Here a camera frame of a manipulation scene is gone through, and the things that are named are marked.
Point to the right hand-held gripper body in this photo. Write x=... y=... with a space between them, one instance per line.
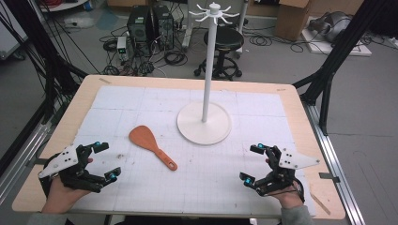
x=291 y=161

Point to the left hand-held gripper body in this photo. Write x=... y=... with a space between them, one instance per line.
x=64 y=159

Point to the orange rice spatula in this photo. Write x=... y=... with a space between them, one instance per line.
x=150 y=143

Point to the white hook stand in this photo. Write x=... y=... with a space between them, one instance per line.
x=205 y=125

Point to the person's right hand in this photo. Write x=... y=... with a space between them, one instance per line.
x=289 y=198

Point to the white grid mat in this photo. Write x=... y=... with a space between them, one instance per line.
x=200 y=175

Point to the tan tape strip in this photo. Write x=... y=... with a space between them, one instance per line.
x=319 y=203
x=105 y=81

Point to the grey power supply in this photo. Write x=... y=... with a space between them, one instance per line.
x=122 y=47

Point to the black round stool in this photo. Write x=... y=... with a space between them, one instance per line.
x=223 y=40

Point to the white floor board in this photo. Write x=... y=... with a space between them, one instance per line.
x=347 y=50

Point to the black computer tower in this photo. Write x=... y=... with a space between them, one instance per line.
x=164 y=26
x=139 y=28

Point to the clear plastic bag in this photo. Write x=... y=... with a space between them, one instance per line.
x=78 y=22

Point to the cardboard box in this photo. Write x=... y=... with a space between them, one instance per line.
x=291 y=22

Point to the grey bag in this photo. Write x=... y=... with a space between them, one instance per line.
x=331 y=25

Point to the white round table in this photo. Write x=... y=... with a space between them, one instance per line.
x=62 y=4

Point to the black metal bracket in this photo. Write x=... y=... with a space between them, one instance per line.
x=328 y=176
x=37 y=162

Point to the aluminium rail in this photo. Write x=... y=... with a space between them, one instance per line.
x=334 y=162
x=22 y=162

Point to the black metal frame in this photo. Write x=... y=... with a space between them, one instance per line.
x=47 y=62
x=331 y=62

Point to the white metal post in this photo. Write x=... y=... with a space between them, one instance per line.
x=241 y=31
x=187 y=28

